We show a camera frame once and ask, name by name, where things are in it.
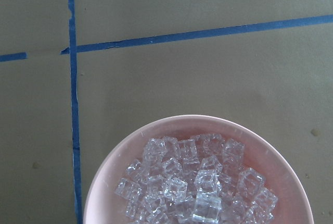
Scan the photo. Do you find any clear ice cubes pile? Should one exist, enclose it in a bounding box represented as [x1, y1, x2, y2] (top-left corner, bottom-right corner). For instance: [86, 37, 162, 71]
[115, 133, 278, 223]

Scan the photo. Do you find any pink bowl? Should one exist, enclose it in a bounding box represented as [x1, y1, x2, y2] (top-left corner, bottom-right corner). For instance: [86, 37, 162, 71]
[83, 115, 314, 223]

